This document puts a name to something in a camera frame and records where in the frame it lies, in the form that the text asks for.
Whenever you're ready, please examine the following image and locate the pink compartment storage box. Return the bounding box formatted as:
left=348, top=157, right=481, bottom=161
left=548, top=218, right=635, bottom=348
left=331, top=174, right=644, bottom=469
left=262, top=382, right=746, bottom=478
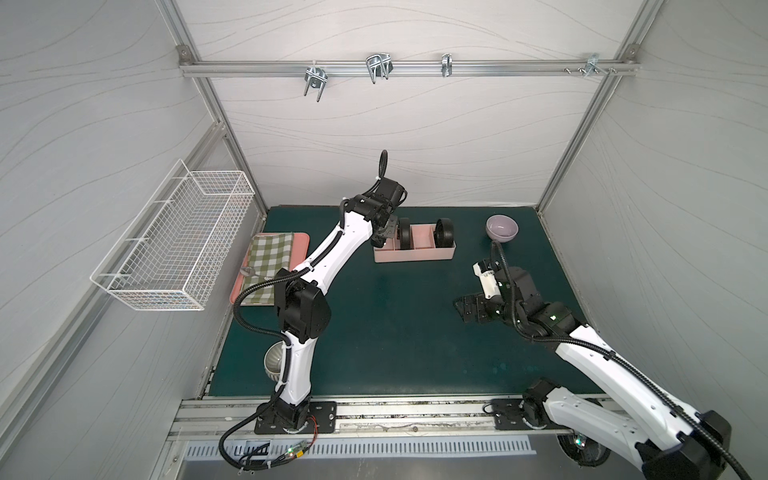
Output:
left=373, top=224, right=456, bottom=263

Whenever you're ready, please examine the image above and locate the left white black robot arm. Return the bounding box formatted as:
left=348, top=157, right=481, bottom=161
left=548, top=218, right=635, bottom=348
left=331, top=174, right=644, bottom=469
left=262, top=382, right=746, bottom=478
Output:
left=233, top=175, right=407, bottom=432

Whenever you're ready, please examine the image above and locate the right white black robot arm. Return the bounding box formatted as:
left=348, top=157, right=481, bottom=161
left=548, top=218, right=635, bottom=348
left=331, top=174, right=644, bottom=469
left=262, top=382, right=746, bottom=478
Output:
left=454, top=260, right=749, bottom=479

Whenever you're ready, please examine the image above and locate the purple small bowl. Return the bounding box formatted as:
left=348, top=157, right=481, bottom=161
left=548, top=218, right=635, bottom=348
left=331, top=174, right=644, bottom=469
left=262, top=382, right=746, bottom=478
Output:
left=485, top=214, right=519, bottom=243

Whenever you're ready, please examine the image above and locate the dark green table mat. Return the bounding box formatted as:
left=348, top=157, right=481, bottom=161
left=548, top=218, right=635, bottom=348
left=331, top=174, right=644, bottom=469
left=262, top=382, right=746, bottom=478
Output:
left=209, top=206, right=603, bottom=397

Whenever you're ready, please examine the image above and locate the green checkered cloth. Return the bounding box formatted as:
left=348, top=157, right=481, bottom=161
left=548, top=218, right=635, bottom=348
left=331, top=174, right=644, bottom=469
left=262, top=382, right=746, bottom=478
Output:
left=231, top=233, right=294, bottom=302

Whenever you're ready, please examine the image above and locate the metal hook clamp centre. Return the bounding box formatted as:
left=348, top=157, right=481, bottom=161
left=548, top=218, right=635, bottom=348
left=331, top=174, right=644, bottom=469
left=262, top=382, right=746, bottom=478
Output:
left=365, top=53, right=393, bottom=84

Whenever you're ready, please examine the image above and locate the metal hook clamp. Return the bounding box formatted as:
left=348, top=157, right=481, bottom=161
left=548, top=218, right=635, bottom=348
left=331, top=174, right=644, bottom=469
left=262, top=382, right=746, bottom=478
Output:
left=303, top=65, right=328, bottom=102
left=365, top=53, right=393, bottom=84
left=563, top=53, right=618, bottom=78

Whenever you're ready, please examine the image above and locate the metal hook clamp left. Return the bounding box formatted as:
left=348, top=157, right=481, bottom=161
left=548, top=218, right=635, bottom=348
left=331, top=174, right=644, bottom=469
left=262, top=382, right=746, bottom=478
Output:
left=303, top=65, right=328, bottom=102

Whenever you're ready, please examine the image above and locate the grey ribbed ceramic mug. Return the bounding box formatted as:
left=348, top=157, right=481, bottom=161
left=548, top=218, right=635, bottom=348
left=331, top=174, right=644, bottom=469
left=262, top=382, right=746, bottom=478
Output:
left=263, top=342, right=284, bottom=383

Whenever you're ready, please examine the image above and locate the metal hook clamp right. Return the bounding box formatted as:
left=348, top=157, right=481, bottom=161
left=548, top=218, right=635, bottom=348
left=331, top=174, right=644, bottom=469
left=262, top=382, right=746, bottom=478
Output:
left=563, top=53, right=618, bottom=78

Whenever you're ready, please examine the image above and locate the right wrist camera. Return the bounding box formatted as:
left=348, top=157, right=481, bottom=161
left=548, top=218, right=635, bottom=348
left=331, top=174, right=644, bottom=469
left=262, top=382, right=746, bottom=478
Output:
left=472, top=260, right=501, bottom=301

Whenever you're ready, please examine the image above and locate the aluminium crossbar rail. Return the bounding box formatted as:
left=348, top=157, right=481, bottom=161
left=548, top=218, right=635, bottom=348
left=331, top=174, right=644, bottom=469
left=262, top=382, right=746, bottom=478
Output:
left=180, top=57, right=641, bottom=78

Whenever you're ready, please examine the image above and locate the metal ring clamp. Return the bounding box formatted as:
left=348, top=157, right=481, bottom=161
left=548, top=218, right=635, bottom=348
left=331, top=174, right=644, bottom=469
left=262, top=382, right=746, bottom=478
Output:
left=441, top=53, right=453, bottom=78

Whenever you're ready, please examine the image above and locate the white wire basket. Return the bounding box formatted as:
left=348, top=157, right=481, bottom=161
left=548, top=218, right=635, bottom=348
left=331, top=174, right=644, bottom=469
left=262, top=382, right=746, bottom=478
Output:
left=90, top=159, right=254, bottom=312

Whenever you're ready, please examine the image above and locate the left arm base cable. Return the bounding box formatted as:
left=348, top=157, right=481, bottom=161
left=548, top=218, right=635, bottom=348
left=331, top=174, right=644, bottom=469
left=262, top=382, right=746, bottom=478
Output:
left=217, top=395, right=319, bottom=472

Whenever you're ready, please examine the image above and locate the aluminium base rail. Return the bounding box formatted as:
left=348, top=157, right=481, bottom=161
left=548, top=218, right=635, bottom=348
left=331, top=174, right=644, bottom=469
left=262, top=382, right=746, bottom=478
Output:
left=170, top=392, right=661, bottom=436

